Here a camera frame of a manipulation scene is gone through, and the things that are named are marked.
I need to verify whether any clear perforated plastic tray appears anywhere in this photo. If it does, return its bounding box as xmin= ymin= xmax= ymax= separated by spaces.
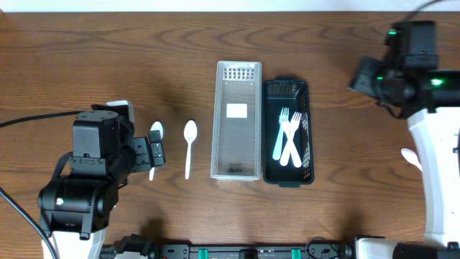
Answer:
xmin=211 ymin=60 xmax=262 ymax=181

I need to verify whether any white label in tray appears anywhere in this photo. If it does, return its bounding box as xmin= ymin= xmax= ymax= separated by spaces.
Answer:
xmin=226 ymin=104 xmax=248 ymax=119

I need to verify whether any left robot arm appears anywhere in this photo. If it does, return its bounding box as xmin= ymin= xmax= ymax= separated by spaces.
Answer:
xmin=37 ymin=100 xmax=165 ymax=258

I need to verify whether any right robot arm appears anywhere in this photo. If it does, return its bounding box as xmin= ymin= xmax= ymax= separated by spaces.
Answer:
xmin=344 ymin=21 xmax=459 ymax=258

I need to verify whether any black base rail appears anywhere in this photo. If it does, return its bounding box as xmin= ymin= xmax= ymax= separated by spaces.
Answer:
xmin=97 ymin=235 xmax=356 ymax=259

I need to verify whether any white plastic spoon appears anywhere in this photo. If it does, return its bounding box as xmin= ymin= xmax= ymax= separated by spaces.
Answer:
xmin=149 ymin=121 xmax=164 ymax=181
xmin=184 ymin=119 xmax=198 ymax=180
xmin=400 ymin=148 xmax=423 ymax=171

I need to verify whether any pale green plastic fork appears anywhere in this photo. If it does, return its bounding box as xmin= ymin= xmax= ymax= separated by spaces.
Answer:
xmin=272 ymin=107 xmax=289 ymax=160

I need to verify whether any dark green plastic basket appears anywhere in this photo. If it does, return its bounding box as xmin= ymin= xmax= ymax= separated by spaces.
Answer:
xmin=262 ymin=76 xmax=315 ymax=187

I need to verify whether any white plastic fork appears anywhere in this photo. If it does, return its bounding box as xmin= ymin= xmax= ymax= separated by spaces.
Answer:
xmin=279 ymin=114 xmax=303 ymax=169
xmin=279 ymin=111 xmax=303 ymax=168

